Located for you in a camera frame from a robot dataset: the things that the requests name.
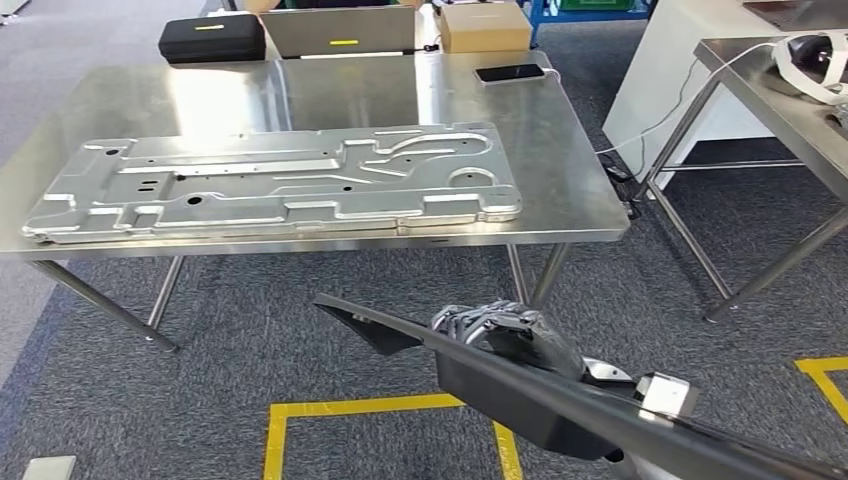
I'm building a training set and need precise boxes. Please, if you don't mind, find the white ring part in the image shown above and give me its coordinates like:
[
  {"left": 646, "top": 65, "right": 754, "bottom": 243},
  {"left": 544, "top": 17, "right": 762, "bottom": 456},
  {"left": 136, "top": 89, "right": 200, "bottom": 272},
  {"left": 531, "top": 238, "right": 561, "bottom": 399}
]
[{"left": 771, "top": 31, "right": 848, "bottom": 106}]

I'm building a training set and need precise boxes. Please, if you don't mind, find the white charging cable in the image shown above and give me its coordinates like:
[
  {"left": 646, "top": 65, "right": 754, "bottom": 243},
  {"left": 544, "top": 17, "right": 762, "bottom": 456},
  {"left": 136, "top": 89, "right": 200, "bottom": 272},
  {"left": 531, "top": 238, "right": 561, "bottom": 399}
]
[{"left": 594, "top": 40, "right": 780, "bottom": 157}]

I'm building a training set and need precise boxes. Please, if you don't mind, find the silver floor socket box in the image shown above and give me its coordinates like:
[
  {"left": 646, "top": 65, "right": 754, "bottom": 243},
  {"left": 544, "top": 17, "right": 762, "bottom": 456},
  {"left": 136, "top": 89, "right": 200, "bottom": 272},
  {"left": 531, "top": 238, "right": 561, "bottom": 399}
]
[{"left": 21, "top": 455, "right": 77, "bottom": 480}]

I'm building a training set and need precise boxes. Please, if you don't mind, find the black phone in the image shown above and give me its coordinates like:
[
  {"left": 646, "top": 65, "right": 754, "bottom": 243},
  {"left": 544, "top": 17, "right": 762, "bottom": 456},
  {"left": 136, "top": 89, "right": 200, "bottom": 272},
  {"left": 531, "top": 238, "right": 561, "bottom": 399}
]
[{"left": 473, "top": 63, "right": 548, "bottom": 86}]

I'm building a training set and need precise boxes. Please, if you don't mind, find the green plastic crate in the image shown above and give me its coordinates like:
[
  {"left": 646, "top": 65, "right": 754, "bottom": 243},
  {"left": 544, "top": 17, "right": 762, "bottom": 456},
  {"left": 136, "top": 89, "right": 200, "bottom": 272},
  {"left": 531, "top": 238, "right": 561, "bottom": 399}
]
[{"left": 556, "top": 0, "right": 631, "bottom": 11}]

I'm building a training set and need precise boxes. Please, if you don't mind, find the white desk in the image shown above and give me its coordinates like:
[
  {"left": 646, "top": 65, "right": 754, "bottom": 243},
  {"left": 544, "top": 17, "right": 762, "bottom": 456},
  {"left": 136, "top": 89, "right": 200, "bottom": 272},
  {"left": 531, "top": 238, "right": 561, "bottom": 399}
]
[{"left": 198, "top": 0, "right": 444, "bottom": 62}]

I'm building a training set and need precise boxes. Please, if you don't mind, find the grey open laptop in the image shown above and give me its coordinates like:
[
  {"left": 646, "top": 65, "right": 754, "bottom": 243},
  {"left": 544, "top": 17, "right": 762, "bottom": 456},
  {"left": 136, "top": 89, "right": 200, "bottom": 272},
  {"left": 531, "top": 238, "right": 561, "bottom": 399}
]
[{"left": 259, "top": 5, "right": 417, "bottom": 61}]

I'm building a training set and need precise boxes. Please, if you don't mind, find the black plastic panel part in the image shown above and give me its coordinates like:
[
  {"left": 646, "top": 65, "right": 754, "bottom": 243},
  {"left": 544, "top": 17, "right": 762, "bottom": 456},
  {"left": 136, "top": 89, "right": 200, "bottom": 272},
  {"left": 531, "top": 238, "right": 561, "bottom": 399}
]
[{"left": 312, "top": 293, "right": 848, "bottom": 480}]

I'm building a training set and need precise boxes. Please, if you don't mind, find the white cabinet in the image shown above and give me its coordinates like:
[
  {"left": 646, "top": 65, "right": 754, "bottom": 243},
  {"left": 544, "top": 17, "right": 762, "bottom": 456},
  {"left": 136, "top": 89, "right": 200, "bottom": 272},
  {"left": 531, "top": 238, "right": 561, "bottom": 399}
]
[{"left": 602, "top": 0, "right": 848, "bottom": 190}]

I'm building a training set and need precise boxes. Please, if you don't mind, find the brown cardboard box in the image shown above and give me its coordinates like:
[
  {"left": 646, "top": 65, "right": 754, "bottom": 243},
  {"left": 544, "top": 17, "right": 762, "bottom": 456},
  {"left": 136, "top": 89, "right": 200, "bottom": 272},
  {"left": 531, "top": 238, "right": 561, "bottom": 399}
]
[{"left": 439, "top": 1, "right": 533, "bottom": 54}]

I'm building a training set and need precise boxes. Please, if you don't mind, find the stainless steel workbench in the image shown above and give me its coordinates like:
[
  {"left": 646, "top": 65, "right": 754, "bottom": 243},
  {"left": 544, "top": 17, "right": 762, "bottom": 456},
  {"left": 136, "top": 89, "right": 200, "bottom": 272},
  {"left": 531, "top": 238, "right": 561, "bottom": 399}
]
[
  {"left": 635, "top": 36, "right": 848, "bottom": 324},
  {"left": 0, "top": 51, "right": 631, "bottom": 354}
]

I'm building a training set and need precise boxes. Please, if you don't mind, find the yellow floor tape square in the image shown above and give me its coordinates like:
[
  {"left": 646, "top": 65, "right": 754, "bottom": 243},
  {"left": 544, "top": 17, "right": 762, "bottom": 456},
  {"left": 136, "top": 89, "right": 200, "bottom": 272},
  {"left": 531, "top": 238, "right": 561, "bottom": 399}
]
[
  {"left": 262, "top": 394, "right": 525, "bottom": 480},
  {"left": 794, "top": 356, "right": 848, "bottom": 425}
]

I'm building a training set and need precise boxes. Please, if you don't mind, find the blue background rack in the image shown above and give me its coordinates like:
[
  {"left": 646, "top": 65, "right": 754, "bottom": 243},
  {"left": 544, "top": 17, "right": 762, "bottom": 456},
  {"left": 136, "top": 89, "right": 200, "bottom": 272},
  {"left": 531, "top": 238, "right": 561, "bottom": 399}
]
[{"left": 523, "top": 0, "right": 654, "bottom": 48}]

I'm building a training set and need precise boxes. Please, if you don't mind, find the black zip case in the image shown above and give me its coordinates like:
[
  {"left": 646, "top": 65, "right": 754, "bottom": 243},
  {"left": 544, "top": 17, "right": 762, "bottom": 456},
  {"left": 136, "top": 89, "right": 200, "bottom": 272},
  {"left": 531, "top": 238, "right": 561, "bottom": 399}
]
[{"left": 157, "top": 13, "right": 268, "bottom": 66}]

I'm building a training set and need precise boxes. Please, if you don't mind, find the dark grey laptop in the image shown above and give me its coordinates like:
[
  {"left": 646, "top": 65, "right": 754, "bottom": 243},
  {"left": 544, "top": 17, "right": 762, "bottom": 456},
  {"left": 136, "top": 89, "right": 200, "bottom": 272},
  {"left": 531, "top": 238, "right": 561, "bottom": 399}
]
[{"left": 741, "top": 0, "right": 848, "bottom": 33}]

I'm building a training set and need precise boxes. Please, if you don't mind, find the stamped silver metal panel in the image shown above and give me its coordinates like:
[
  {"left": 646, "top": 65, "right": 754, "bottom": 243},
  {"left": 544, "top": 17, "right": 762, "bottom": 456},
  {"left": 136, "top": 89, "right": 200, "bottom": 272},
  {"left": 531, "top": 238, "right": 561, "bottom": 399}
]
[{"left": 19, "top": 121, "right": 523, "bottom": 245}]

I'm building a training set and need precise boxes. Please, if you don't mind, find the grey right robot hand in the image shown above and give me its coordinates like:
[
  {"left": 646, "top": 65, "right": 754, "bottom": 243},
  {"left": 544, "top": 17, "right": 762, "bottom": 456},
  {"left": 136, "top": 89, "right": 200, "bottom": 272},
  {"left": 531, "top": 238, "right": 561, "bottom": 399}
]
[{"left": 430, "top": 301, "right": 588, "bottom": 382}]

